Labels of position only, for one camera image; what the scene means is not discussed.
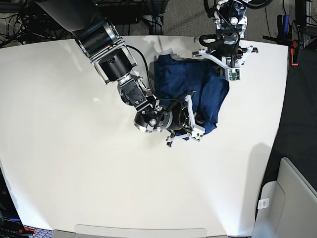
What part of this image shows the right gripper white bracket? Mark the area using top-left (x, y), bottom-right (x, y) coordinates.
top-left (166, 90), bottom-right (204, 147)

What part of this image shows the blue handled tool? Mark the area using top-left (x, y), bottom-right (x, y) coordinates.
top-left (282, 14), bottom-right (289, 35)

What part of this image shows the blue long-sleeve shirt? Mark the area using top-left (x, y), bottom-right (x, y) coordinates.
top-left (154, 55), bottom-right (229, 135)

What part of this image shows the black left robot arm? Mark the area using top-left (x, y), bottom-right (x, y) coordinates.
top-left (193, 0), bottom-right (271, 68)

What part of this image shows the black cloth side cover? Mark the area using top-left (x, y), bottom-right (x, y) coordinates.
top-left (262, 49), bottom-right (317, 188)

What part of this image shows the black box with label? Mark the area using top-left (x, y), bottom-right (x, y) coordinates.
top-left (0, 172), bottom-right (24, 238)

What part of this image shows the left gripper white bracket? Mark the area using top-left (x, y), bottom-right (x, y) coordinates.
top-left (192, 46), bottom-right (259, 70)

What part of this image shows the beige plastic bin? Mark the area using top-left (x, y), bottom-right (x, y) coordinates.
top-left (252, 157), bottom-right (317, 238)

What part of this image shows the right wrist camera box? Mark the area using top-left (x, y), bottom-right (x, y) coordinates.
top-left (189, 124), bottom-right (205, 142)

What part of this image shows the red clamp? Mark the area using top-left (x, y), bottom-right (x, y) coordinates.
top-left (291, 40), bottom-right (299, 66)

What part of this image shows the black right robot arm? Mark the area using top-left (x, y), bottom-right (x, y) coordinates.
top-left (36, 0), bottom-right (205, 146)

